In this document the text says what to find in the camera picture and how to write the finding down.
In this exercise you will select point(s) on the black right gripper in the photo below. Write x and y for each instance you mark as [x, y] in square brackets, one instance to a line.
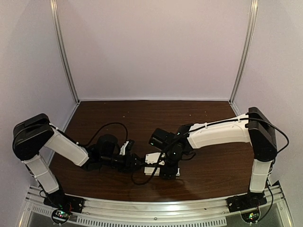
[169, 172]

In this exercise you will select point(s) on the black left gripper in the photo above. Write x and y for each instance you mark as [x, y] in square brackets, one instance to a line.
[129, 161]

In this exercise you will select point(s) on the white remote control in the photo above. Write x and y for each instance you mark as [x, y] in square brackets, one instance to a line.
[149, 171]

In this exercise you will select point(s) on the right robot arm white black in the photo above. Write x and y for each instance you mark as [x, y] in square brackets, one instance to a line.
[253, 128]

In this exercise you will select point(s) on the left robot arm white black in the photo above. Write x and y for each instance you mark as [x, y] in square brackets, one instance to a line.
[31, 135]

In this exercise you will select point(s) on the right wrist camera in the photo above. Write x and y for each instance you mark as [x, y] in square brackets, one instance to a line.
[153, 158]

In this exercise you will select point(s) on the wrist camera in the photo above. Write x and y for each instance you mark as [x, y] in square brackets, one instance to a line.
[126, 148]
[153, 158]

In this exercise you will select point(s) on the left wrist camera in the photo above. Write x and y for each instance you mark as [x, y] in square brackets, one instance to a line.
[126, 148]

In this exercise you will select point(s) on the front aluminium rail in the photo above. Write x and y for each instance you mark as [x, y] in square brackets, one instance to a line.
[198, 213]

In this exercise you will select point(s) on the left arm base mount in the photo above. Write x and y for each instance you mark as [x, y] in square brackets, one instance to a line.
[65, 206]

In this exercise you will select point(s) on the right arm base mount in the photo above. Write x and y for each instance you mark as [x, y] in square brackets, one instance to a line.
[248, 206]

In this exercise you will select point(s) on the left aluminium frame post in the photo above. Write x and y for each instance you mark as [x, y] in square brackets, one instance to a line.
[62, 51]

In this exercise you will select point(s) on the aluminium frame post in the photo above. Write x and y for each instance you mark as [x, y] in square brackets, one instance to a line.
[253, 13]
[62, 51]

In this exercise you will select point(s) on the right aluminium frame post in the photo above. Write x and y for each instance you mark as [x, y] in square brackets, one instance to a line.
[253, 13]

